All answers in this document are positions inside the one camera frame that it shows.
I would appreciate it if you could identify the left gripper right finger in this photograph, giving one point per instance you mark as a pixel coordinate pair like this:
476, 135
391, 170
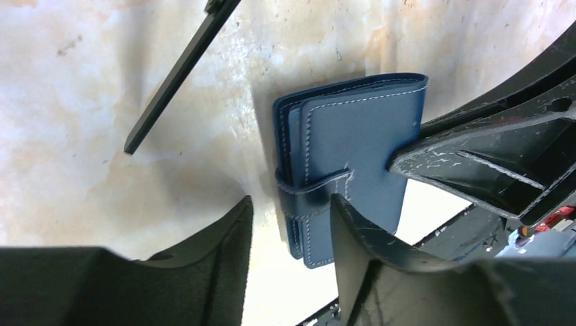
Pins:
383, 280

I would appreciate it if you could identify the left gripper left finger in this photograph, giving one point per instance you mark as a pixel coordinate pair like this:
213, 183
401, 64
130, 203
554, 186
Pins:
199, 281

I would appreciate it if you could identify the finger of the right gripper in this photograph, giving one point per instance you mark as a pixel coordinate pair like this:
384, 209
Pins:
516, 162
551, 71

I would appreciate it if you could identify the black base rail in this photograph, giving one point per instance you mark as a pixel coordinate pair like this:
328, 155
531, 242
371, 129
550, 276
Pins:
473, 233

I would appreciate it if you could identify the dark blue card holder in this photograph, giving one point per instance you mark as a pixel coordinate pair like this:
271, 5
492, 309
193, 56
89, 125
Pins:
338, 139

